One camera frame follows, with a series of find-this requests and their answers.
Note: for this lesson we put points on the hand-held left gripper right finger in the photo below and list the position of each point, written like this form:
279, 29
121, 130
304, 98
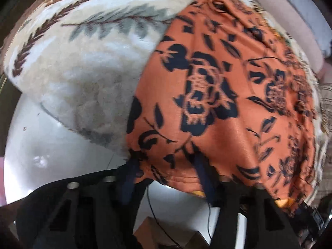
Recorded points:
205, 184

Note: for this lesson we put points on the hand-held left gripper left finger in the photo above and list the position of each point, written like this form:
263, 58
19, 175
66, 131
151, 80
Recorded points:
129, 177

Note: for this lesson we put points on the orange black floral cloth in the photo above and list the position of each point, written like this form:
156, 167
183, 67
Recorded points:
207, 88

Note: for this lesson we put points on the brown cardboard box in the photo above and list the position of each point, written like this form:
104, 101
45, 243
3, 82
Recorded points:
168, 232

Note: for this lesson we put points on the beige leaf print blanket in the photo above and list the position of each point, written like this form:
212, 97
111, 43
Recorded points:
85, 57

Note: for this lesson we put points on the pink bed sheet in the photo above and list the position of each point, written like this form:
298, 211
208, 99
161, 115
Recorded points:
285, 13

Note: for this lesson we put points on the grey pillow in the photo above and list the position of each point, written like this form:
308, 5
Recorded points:
312, 13

